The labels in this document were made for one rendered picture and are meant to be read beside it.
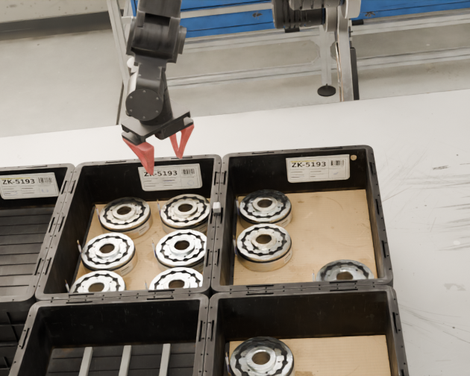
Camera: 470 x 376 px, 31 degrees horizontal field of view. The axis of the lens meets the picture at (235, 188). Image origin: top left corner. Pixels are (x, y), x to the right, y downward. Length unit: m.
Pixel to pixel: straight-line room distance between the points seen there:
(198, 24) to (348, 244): 2.03
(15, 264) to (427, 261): 0.82
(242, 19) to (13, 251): 1.98
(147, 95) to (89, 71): 2.83
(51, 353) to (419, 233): 0.81
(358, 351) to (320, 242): 0.28
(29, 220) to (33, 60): 2.55
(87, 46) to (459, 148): 2.60
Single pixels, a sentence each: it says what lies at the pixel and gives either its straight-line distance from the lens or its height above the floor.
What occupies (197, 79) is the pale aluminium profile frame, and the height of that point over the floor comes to 0.14.
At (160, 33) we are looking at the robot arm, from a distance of 1.32.
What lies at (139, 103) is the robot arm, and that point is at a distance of 1.30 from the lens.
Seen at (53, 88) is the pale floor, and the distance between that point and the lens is 4.04.
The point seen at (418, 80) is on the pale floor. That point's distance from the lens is 3.76.
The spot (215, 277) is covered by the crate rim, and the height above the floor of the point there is 0.93.
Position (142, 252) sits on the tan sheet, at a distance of 1.66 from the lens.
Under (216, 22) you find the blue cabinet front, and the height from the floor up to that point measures 0.38.
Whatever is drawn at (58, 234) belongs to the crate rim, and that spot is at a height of 0.93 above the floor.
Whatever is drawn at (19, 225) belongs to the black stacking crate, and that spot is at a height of 0.83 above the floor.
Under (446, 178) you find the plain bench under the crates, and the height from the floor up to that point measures 0.70.
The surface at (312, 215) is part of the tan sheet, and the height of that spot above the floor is 0.83.
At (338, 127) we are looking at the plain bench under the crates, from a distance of 2.18.
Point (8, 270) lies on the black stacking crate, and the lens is 1.71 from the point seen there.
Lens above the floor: 1.90
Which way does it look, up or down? 37 degrees down
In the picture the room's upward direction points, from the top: 7 degrees counter-clockwise
